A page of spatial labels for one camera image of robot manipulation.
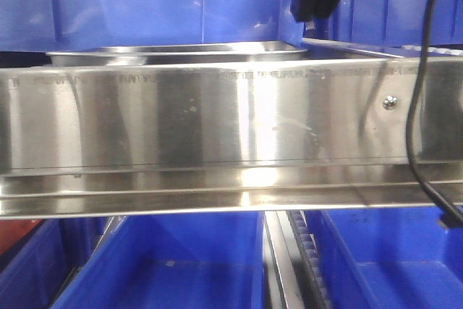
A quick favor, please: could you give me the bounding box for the blue bin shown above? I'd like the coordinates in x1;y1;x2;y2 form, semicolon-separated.
54;212;263;308
305;207;462;308
1;217;107;308

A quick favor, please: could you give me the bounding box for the blue crate upper right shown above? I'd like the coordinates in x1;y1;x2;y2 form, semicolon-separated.
305;0;462;47

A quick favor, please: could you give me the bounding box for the roller conveyor track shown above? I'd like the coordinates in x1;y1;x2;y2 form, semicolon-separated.
287;211;333;308

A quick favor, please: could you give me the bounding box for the blue bin lower right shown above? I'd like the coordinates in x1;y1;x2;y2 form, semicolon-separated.
305;207;462;308

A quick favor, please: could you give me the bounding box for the black cable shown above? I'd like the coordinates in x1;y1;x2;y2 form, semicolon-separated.
405;0;463;229

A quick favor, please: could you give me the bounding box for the stainless steel shelf front rail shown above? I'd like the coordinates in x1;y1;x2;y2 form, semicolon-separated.
0;56;463;220

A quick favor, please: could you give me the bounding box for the large blue plastic crate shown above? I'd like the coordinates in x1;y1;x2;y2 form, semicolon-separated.
1;0;303;51

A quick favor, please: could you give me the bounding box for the silver rail screw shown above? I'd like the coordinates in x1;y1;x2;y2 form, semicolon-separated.
382;95;398;111

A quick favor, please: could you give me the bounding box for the blue bin lower middle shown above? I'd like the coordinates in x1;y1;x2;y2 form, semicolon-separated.
54;212;263;308

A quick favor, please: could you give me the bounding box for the blue bin lower left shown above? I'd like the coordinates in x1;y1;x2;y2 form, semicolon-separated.
1;217;107;308

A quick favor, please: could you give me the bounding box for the silver metal tray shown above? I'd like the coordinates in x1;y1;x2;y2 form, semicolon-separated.
46;41;307;67

